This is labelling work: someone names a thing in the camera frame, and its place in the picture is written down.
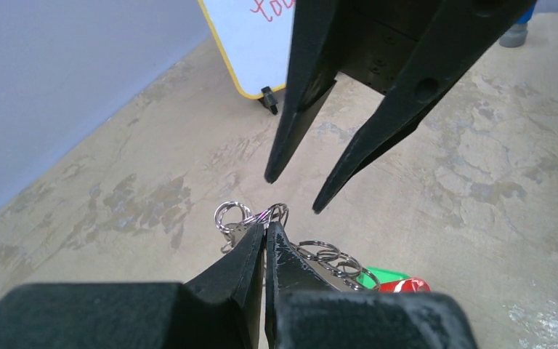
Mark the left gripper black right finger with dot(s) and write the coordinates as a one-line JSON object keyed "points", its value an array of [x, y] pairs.
{"points": [[303, 310]]}

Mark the silver disc with keyrings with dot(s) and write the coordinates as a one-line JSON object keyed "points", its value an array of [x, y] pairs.
{"points": [[329, 257]]}

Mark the whiteboard with red writing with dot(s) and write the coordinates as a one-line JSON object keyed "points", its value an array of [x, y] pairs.
{"points": [[254, 39]]}

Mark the keys with red green tags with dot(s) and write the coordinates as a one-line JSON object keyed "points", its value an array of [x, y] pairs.
{"points": [[389, 281]]}

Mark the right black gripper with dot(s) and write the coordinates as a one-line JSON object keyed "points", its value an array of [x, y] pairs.
{"points": [[413, 52]]}

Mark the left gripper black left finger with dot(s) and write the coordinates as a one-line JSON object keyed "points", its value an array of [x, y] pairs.
{"points": [[219, 308]]}

